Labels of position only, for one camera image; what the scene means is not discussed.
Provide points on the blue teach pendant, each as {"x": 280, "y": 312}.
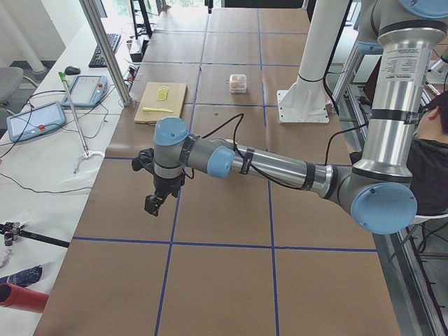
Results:
{"x": 36, "y": 122}
{"x": 87, "y": 90}

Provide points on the bamboo cutting board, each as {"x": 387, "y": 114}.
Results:
{"x": 174, "y": 101}

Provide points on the lemon slice one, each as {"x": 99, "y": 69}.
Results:
{"x": 162, "y": 97}

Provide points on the near blue teach pendant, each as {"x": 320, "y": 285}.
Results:
{"x": 36, "y": 122}

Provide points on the seated person in black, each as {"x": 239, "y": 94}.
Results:
{"x": 427, "y": 159}

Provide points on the far blue teach pendant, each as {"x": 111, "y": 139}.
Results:
{"x": 87, "y": 90}

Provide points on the clear plastic egg box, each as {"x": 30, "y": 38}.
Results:
{"x": 239, "y": 77}

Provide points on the yellow plastic knife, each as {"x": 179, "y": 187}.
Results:
{"x": 162, "y": 110}

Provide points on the black computer mouse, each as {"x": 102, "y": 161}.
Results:
{"x": 72, "y": 70}

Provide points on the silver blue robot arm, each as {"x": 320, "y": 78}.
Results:
{"x": 375, "y": 192}

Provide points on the reacher grabber stick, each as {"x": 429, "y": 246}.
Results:
{"x": 87, "y": 153}

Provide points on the small black tripod stand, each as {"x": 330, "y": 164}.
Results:
{"x": 11, "y": 231}

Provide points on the aluminium frame post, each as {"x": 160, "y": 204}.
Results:
{"x": 93, "y": 17}

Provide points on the lemon slice two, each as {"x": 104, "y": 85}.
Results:
{"x": 162, "y": 91}

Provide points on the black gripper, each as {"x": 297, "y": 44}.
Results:
{"x": 166, "y": 185}

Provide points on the red cylinder bottle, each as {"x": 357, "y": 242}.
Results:
{"x": 16, "y": 297}

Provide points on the white chair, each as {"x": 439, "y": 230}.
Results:
{"x": 421, "y": 218}

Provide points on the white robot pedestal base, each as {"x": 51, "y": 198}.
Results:
{"x": 305, "y": 100}

